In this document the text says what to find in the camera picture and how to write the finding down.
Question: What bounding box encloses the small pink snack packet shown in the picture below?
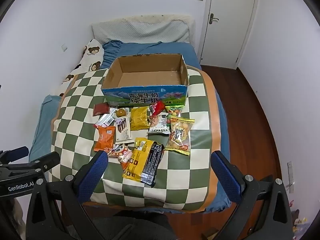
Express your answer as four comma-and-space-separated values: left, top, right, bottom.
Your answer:
117, 150, 133, 170

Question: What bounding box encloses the blue bed sheet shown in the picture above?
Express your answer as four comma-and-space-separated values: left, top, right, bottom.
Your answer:
29, 41, 232, 214

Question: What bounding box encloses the colourful clutter on floor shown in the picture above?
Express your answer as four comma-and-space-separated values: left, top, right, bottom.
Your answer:
291, 209, 310, 233

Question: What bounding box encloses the white wall strip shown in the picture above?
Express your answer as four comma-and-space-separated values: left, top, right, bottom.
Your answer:
287, 161, 294, 193

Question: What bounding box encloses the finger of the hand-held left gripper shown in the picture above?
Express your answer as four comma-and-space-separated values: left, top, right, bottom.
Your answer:
0, 146, 29, 165
5, 151, 61, 179

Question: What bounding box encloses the green white checkered blanket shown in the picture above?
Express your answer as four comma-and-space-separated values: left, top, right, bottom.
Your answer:
51, 65, 222, 212

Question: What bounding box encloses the dark red snack packet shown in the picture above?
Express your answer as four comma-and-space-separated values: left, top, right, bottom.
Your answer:
93, 104, 110, 117

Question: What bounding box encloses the white chocolate stick biscuit packet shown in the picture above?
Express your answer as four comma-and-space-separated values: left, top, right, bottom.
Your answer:
114, 117, 134, 144

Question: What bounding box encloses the plain yellow snack packet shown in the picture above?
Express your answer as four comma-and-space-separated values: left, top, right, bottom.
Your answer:
130, 106, 150, 131

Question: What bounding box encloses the bright red snack packet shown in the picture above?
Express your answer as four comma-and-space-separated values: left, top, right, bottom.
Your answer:
149, 101, 166, 116

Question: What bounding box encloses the clear yellow-edged ball snack packet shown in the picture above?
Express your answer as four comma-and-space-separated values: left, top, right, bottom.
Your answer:
164, 117, 195, 156

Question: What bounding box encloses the bear print pillow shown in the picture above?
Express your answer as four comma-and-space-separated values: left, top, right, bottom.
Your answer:
60, 39, 105, 98

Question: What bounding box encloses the green snack packet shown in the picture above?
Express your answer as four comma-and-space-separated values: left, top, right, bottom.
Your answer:
165, 105, 183, 118

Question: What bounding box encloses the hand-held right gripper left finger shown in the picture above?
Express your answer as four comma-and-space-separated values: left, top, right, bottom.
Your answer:
25, 151, 110, 240

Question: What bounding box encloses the white door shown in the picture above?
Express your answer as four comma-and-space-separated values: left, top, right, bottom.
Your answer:
199, 0, 260, 69

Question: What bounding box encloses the cardboard box blue print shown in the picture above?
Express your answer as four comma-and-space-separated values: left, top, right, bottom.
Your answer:
101, 53, 189, 107

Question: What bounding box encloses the orange snack packet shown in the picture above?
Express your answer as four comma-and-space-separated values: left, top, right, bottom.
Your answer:
94, 125, 116, 153

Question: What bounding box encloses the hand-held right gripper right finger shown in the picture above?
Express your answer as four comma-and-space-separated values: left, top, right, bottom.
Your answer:
211, 151, 293, 240

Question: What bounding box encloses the clear packet with yolk pastry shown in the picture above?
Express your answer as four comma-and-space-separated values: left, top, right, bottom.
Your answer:
111, 107, 130, 119

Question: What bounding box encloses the white pillow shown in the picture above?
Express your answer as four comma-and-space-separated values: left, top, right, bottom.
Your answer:
91, 15, 195, 44

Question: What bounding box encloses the white red snack packet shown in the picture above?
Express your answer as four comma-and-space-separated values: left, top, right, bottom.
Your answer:
94, 113, 116, 128

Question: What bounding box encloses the panda print snack packet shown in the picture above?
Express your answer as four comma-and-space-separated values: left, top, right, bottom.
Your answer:
108, 144, 130, 158

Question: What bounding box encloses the white black snack packet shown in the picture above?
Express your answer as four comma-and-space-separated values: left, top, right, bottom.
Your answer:
147, 112, 171, 135

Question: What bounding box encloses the large yellow black snack packet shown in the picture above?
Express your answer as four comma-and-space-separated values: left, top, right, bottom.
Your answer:
122, 137, 165, 186

